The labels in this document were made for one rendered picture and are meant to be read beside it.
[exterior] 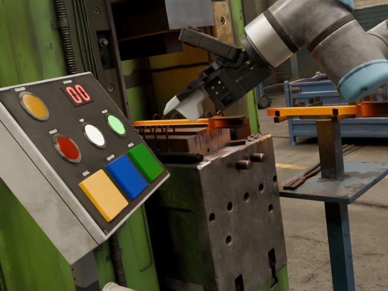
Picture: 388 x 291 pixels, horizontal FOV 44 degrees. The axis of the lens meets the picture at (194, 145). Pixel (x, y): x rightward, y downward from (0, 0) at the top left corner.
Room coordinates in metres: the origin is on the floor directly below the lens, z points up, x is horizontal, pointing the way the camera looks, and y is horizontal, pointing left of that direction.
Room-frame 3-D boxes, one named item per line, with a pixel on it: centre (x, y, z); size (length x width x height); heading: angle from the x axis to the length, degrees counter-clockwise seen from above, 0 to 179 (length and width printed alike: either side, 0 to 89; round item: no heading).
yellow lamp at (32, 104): (0.77, 0.24, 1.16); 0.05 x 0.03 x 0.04; 139
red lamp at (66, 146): (0.76, 0.20, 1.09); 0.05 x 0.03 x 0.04; 139
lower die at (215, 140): (1.49, 0.11, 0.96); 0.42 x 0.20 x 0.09; 49
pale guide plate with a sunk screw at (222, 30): (1.68, -0.15, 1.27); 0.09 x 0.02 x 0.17; 139
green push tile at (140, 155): (0.94, 0.10, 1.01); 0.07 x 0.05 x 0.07; 164
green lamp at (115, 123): (0.95, 0.15, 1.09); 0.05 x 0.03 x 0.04; 139
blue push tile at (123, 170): (0.84, 0.13, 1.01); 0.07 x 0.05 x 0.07; 164
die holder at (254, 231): (1.54, 0.08, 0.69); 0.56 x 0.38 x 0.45; 49
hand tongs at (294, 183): (1.80, -0.48, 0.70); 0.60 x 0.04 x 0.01; 141
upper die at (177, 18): (1.49, 0.11, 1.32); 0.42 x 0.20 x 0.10; 49
